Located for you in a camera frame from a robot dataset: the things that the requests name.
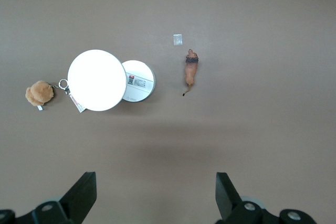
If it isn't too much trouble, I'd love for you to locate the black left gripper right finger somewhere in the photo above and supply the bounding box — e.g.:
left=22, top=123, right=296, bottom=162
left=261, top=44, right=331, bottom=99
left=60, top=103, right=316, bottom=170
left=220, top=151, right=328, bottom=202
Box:
left=215, top=172, right=316, bottom=224

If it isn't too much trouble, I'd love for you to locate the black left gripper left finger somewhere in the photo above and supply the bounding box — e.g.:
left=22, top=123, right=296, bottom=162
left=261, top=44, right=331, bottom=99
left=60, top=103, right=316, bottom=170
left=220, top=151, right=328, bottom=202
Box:
left=0, top=172, right=98, bottom=224

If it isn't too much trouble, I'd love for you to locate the brown lion figurine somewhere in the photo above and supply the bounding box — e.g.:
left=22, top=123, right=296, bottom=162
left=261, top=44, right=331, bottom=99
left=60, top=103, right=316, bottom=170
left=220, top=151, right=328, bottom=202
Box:
left=182, top=48, right=201, bottom=97

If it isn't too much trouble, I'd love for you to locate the white round desk lamp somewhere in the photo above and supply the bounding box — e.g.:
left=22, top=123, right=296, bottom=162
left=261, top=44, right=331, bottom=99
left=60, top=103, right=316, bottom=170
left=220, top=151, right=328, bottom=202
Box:
left=67, top=49, right=156, bottom=112

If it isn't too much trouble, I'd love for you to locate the brown plush keychain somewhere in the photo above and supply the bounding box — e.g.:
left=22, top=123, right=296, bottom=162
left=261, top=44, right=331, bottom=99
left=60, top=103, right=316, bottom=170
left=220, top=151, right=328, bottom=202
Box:
left=25, top=78, right=88, bottom=114

